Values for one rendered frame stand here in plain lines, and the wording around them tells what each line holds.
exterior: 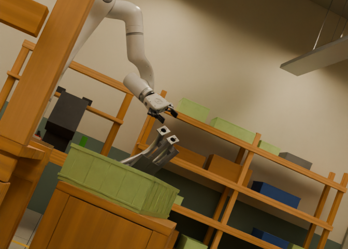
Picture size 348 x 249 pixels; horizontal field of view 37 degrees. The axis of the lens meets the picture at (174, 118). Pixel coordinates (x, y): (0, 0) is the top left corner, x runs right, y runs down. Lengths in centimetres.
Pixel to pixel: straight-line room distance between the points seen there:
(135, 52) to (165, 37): 526
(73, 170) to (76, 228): 27
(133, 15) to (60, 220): 106
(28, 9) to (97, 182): 97
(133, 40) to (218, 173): 487
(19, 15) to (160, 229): 107
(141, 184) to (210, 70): 577
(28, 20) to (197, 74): 638
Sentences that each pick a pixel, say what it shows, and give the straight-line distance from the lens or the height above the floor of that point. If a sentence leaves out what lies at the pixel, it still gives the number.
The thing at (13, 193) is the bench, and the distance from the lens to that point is 219.
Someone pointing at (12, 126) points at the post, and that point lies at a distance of 158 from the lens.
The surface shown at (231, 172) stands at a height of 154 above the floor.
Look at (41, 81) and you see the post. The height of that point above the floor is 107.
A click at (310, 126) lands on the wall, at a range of 839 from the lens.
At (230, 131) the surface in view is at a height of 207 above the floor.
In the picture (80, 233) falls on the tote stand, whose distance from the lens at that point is 225.
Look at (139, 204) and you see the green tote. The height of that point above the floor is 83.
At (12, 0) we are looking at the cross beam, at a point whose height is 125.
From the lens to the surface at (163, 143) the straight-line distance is 238.
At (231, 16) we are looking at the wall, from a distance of 819.
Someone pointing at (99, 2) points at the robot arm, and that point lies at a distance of 257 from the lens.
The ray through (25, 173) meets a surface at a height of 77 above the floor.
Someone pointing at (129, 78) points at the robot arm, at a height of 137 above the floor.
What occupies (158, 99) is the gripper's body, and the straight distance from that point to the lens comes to 257.
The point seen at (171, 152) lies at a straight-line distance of 254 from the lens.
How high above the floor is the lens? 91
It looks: 8 degrees up
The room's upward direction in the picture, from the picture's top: 23 degrees clockwise
